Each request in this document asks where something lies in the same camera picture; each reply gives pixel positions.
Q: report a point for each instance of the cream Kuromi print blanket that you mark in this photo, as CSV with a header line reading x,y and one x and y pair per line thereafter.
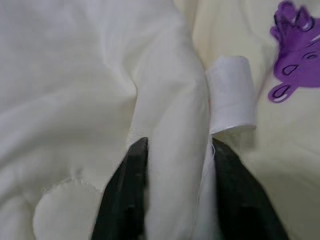
x,y
75,87

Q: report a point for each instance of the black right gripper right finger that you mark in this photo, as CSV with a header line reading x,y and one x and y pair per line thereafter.
x,y
240,200

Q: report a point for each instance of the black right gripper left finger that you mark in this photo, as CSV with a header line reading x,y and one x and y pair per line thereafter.
x,y
125,195

